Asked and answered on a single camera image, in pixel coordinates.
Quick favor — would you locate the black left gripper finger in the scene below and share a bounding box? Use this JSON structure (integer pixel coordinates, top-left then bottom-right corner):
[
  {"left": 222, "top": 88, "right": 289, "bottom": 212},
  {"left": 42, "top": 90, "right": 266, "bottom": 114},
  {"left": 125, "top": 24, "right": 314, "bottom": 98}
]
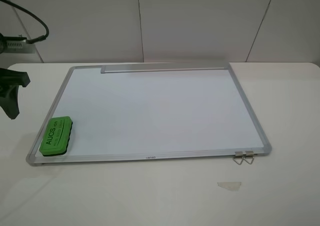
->
[
  {"left": 0, "top": 84, "right": 20, "bottom": 119},
  {"left": 0, "top": 68, "right": 30, "bottom": 87}
]

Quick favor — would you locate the green whiteboard eraser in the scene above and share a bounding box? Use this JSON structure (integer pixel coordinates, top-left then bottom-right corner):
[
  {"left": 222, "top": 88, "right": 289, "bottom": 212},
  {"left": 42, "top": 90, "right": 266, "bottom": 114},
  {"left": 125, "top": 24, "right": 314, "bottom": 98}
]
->
[{"left": 39, "top": 116, "right": 73, "bottom": 157}]

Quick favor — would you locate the left metal hanging clip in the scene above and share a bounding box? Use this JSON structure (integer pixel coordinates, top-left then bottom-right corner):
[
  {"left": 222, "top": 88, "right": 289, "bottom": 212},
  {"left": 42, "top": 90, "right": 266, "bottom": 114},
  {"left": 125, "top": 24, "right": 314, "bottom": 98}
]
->
[{"left": 232, "top": 151, "right": 245, "bottom": 165}]

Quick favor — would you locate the metal hanging clip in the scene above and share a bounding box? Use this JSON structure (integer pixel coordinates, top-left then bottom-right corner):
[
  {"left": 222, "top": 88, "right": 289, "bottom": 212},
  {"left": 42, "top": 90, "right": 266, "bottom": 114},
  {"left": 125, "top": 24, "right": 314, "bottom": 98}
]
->
[
  {"left": 232, "top": 151, "right": 245, "bottom": 165},
  {"left": 243, "top": 150, "right": 255, "bottom": 165}
]

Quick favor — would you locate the piece of beige tape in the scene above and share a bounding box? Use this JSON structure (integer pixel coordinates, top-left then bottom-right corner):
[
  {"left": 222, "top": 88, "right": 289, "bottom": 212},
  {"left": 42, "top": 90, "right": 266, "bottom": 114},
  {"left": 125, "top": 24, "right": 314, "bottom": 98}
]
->
[{"left": 217, "top": 182, "right": 242, "bottom": 191}]

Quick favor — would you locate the right metal hanging clip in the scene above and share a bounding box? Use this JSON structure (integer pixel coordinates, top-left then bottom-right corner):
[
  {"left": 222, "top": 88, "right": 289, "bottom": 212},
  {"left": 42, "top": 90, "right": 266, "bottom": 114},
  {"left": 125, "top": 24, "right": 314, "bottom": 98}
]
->
[{"left": 243, "top": 150, "right": 255, "bottom": 165}]

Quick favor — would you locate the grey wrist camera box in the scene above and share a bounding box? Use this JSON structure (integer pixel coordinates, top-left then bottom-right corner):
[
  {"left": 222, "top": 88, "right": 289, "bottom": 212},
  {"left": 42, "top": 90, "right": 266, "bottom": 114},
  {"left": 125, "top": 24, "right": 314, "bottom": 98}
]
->
[{"left": 0, "top": 34, "right": 36, "bottom": 54}]

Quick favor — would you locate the black cable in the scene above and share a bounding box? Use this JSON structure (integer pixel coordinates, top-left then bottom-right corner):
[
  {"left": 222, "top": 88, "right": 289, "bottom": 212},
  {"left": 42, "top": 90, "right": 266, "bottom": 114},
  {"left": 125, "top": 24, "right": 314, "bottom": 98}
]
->
[{"left": 0, "top": 0, "right": 50, "bottom": 44}]

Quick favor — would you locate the white whiteboard with aluminium frame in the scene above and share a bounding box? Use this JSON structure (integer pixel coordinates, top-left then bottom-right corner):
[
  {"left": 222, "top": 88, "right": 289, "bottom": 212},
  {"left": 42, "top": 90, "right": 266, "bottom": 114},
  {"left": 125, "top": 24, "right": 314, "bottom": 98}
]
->
[{"left": 26, "top": 62, "right": 272, "bottom": 166}]

